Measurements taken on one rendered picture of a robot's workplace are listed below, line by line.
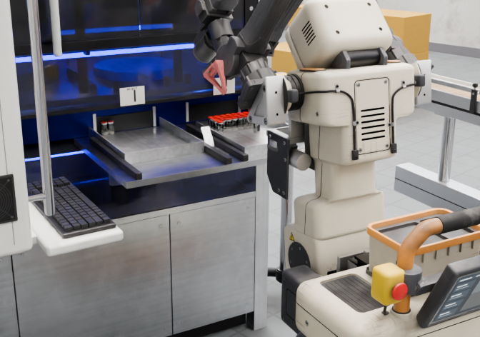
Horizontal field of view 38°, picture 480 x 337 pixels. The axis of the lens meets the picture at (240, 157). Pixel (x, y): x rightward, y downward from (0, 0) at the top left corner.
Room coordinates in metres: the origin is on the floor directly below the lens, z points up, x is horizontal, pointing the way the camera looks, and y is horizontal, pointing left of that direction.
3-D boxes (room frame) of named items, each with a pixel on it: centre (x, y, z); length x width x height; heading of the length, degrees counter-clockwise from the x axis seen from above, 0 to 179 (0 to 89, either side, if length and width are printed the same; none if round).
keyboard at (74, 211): (1.81, 0.48, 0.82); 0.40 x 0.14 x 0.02; 31
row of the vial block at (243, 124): (2.33, 0.01, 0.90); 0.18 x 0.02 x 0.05; 119
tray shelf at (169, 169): (2.19, 0.13, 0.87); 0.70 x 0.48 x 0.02; 120
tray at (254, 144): (2.24, -0.04, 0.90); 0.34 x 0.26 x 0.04; 29
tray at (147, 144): (2.17, 0.31, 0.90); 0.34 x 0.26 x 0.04; 30
